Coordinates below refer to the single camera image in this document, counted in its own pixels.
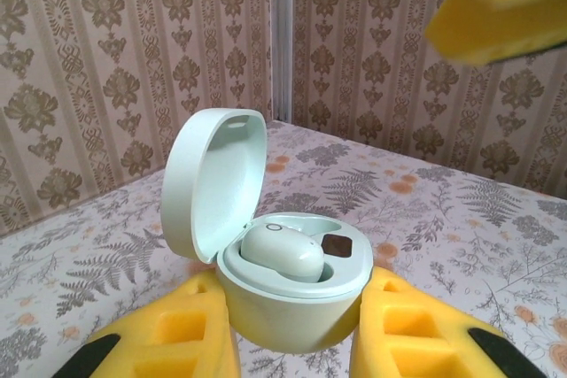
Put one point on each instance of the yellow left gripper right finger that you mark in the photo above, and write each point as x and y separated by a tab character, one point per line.
447	351

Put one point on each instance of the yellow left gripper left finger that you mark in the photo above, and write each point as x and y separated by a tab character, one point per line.
146	351

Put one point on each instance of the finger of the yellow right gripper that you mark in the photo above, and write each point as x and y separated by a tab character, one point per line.
500	6

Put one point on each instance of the mint green earbud charging case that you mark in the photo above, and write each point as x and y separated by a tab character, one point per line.
288	311

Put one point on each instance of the floral patterned tablecloth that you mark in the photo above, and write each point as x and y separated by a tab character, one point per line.
443	241

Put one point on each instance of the aluminium frame corner post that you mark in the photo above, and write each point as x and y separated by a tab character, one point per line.
282	41

